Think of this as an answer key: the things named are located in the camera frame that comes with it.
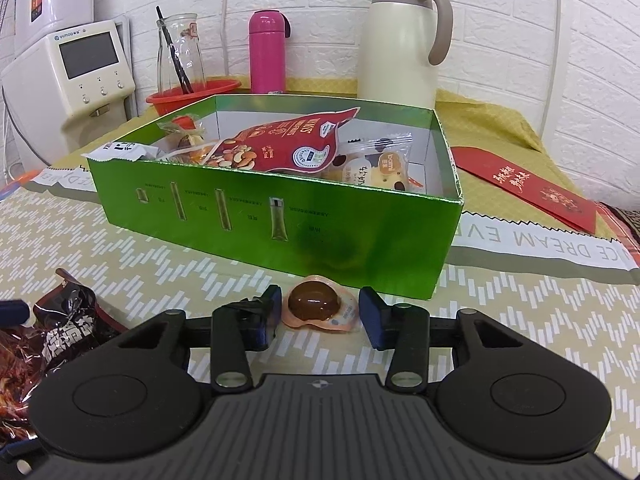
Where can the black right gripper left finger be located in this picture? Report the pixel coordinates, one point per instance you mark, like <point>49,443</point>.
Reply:
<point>248,325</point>

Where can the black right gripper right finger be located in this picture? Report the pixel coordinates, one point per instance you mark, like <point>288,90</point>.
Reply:
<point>403,328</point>

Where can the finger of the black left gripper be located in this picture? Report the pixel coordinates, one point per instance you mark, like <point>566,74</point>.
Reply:
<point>13,312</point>

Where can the dark brown snack bag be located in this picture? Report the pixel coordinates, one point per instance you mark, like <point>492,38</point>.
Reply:
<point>65,323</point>

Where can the brown jelly cup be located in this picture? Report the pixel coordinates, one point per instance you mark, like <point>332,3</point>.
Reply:
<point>320,303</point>

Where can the chocolate chip cake pack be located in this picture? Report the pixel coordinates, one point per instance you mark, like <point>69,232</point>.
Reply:
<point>378,163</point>

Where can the red daily nuts pack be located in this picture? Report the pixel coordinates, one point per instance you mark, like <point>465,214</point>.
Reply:
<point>303,145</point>

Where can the white blue text snack pack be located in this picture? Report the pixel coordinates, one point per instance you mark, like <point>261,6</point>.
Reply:
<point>123,151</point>

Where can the clear round biscuit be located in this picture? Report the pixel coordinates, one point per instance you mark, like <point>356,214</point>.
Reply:
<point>184,139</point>

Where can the green cardboard box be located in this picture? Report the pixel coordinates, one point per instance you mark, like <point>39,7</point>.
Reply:
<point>394,241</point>

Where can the red envelope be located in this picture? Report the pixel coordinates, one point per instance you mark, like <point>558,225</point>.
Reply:
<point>563,205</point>

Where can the red plastic basket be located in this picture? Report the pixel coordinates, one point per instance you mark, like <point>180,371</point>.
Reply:
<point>168,101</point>

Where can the white water dispenser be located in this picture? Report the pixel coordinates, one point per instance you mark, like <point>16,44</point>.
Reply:
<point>67,90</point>

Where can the black straw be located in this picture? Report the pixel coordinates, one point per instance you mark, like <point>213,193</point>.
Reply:
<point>181,74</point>

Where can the cream thermos jug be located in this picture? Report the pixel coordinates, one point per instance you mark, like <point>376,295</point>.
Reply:
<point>401,46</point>

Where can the pink thermos bottle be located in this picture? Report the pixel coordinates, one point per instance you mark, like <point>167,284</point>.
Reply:
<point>268,31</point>

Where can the clear glass carafe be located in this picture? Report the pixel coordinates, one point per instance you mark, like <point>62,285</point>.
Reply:
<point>183,30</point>

